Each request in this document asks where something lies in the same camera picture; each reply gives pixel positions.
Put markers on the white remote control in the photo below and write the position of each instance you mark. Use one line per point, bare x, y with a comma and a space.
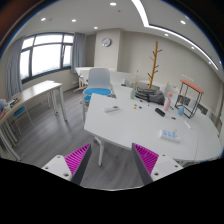
111, 109

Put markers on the white power strip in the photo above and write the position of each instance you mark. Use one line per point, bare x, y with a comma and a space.
170, 136

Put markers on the blue cup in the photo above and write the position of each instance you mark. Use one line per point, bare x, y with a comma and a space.
181, 110

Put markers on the black remote control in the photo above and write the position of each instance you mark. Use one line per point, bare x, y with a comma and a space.
160, 112

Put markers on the wooden coat tree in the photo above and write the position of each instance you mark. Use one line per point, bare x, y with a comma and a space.
155, 65

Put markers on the grey curtain left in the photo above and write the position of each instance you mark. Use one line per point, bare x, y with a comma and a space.
13, 79

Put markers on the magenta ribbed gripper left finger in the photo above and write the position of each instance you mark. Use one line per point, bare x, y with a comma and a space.
72, 166

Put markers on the round wall clock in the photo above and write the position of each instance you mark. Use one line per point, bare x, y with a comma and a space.
106, 42

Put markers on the white round-edged table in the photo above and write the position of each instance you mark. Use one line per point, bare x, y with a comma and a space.
137, 122

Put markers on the window with dark frame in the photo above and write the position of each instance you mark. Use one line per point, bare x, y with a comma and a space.
44, 53

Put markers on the white chair blue seat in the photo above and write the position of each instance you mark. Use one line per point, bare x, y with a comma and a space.
98, 83

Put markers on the blue stool under desk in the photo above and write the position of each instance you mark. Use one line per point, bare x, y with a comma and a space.
19, 114

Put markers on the long white side desk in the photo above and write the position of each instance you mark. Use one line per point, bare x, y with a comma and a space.
27, 95

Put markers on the grey curtain right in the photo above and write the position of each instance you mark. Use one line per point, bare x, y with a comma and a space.
78, 52

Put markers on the pink bottle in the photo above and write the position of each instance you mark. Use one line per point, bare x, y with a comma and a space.
167, 101

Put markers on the green bottle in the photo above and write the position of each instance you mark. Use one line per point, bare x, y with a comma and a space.
132, 93

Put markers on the grey curtain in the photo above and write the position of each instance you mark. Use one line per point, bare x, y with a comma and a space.
78, 52
13, 79

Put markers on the black frame orange-top rack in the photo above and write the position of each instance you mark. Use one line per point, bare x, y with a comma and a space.
189, 96

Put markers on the grey backpack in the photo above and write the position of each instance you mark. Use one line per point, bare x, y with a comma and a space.
150, 95

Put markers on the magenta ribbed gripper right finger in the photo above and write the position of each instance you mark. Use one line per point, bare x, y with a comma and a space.
152, 166

